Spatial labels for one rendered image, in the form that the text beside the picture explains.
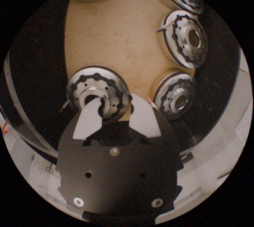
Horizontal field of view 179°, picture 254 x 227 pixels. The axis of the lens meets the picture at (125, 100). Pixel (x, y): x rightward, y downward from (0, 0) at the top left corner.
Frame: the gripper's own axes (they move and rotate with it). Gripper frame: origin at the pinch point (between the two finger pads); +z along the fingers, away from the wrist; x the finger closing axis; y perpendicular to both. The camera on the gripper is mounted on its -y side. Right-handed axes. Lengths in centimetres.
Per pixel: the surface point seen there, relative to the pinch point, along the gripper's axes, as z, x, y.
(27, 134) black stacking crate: -6.3, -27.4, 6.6
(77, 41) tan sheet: 2.0, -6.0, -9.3
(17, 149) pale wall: -33, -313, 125
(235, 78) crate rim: -7.8, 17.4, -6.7
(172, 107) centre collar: -1.7, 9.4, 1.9
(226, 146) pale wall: -46, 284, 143
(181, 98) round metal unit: -0.1, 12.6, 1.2
